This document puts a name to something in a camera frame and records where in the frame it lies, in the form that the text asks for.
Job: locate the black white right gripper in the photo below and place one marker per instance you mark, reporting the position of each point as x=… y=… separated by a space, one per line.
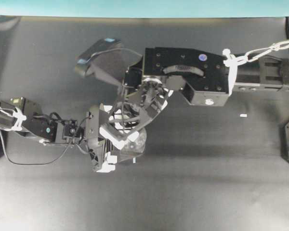
x=139 y=106

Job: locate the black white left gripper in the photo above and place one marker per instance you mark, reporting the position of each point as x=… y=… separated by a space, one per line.
x=96 y=139

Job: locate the teal backdrop board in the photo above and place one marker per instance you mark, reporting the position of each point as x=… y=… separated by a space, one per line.
x=146 y=8

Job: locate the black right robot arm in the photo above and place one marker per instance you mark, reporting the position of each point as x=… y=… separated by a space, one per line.
x=204 y=79

